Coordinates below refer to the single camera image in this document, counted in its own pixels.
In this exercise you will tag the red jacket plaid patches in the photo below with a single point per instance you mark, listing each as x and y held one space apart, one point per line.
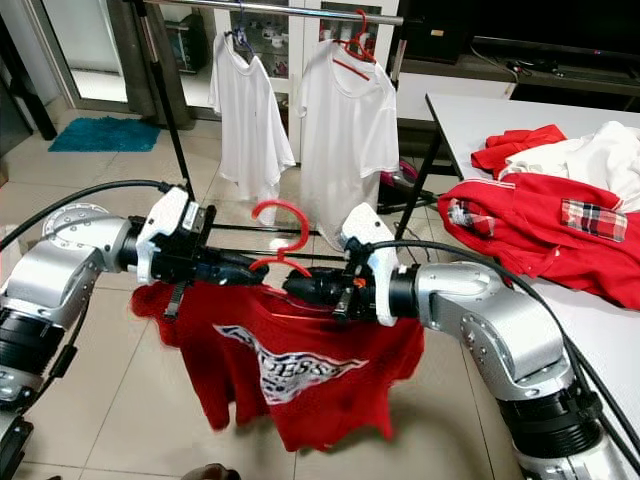
530 240

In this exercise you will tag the metal clothes rack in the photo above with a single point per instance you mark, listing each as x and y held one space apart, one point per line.
260 10

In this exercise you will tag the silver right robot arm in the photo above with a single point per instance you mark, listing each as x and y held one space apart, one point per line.
490 320

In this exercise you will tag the teal floor mat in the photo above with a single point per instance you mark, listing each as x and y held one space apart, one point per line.
105 135

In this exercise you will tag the white garment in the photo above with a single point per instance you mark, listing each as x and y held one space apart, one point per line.
600 160

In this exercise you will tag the grey curtain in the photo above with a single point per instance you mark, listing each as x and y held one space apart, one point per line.
145 55

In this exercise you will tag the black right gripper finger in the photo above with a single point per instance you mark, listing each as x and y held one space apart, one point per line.
308 279
310 294

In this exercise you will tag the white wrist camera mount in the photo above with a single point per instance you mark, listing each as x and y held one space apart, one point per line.
165 225
365 225

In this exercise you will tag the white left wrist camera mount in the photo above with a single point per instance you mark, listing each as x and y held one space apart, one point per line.
165 225

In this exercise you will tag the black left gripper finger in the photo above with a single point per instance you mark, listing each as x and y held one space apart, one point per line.
257 263
254 278

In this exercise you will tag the purple hanger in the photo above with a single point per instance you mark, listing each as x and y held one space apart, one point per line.
245 40

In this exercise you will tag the plain red garment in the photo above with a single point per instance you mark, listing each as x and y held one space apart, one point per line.
510 150

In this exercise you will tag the small white t-shirt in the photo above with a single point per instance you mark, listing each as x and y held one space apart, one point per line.
250 130

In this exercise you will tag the white table black legs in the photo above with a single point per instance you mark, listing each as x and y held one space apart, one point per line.
600 340

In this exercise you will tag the red printed t-shirt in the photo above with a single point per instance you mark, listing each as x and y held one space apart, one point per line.
390 370

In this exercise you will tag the large white t-shirt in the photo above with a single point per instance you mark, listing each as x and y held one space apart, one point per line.
345 140

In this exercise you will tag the red plastic hanger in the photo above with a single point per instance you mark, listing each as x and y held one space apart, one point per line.
362 45
304 222

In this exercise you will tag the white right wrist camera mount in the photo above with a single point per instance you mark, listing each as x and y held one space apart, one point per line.
365 225

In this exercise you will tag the white framed glass door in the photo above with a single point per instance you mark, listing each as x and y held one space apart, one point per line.
75 50

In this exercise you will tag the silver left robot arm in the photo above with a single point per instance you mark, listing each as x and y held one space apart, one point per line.
60 280

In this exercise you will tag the white low drawer cabinet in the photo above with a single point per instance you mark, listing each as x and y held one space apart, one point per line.
455 88

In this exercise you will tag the black flat television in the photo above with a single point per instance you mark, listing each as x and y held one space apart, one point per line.
560 20

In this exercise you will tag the black speaker gold label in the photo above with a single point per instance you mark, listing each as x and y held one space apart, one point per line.
438 30

